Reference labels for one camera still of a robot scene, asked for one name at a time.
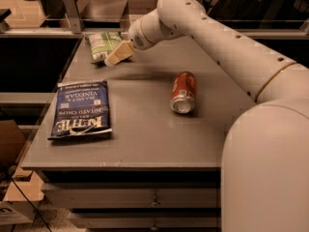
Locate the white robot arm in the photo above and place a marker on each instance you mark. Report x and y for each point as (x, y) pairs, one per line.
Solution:
(265, 160)

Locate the left metal bracket post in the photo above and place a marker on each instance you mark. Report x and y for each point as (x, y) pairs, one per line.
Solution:
(76, 25)

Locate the green jalapeno chip bag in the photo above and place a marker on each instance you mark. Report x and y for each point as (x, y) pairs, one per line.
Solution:
(102, 44)

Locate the blue Kettle chip bag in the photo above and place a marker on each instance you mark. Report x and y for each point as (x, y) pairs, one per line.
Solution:
(82, 109)

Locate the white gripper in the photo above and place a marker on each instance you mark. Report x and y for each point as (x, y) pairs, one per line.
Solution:
(137, 37)

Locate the orange soda can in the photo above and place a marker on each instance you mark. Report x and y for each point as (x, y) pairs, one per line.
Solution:
(184, 93)

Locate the cardboard box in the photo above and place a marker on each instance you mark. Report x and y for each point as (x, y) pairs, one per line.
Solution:
(21, 189)

